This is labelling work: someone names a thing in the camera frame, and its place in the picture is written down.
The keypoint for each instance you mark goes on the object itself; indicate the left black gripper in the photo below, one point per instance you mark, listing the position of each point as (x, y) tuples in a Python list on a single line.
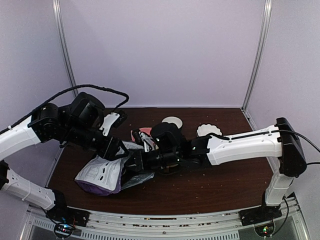
[(112, 145)]

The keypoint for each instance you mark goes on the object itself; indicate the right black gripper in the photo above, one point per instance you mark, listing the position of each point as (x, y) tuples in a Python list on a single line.
[(138, 156)]

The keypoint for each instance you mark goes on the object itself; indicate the purple pet food bag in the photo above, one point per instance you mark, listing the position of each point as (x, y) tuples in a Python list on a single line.
[(105, 177)]

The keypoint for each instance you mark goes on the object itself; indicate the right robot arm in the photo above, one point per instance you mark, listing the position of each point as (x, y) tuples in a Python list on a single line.
[(211, 148)]

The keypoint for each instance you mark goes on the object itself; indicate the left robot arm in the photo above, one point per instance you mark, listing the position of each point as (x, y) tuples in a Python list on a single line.
[(82, 122)]

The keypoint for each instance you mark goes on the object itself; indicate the pink cat-ear bowl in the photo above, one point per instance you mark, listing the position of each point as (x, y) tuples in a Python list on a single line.
[(146, 130)]

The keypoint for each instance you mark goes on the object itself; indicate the dark blue ceramic bowl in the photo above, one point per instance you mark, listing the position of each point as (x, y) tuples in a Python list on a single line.
[(173, 120)]

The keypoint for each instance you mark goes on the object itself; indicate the white scalloped bowl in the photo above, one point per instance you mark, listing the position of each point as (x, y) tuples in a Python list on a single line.
[(206, 129)]

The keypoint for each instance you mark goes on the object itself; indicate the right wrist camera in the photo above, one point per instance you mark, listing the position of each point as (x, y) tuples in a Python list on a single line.
[(143, 139)]

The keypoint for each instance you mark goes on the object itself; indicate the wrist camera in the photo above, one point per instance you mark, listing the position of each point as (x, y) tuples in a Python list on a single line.
[(112, 120), (143, 139)]

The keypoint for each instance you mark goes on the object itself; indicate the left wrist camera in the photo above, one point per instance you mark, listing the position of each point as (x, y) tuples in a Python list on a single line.
[(112, 120)]

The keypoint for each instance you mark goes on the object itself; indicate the front aluminium rail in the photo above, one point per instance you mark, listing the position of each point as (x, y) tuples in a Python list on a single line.
[(201, 226)]

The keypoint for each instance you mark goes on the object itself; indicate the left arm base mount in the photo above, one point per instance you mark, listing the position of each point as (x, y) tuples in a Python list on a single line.
[(64, 218)]

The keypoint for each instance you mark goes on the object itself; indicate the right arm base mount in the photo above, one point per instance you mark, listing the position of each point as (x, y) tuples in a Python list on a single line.
[(261, 218)]

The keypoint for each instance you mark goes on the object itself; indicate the left aluminium frame post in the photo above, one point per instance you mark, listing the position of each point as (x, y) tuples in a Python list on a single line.
[(63, 42)]

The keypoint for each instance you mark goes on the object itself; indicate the aluminium frame post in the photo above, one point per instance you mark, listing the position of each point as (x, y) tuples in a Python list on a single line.
[(63, 42), (264, 30)]

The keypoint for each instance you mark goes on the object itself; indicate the right aluminium frame post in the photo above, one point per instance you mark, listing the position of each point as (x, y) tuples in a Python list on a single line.
[(264, 30)]

